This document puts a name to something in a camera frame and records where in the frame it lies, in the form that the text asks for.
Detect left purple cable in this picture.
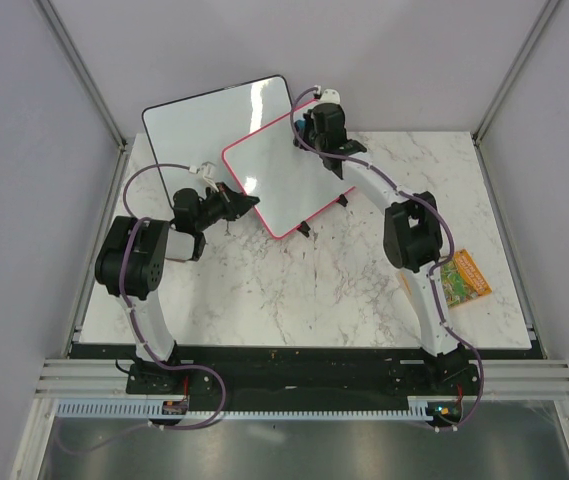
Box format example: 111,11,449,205
54,163,228,456

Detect light blue cable duct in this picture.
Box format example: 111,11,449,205
56,398,456,422

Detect pink framed whiteboard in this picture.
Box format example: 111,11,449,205
221,100,354,239

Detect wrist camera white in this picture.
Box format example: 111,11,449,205
313,87,341,105
189,162,219,192

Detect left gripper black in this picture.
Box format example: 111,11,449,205
196,182,260,232

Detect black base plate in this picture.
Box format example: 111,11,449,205
70,344,549,400

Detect aluminium rail frame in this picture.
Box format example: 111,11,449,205
35,359,569,401

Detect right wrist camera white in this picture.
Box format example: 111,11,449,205
313,87,341,105

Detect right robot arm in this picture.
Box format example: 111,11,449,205
221,100,468,394

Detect black framed whiteboard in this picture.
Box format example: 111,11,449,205
141,75,291,205

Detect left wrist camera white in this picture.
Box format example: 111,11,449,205
189,162,219,192

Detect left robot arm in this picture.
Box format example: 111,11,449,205
95,182,260,393

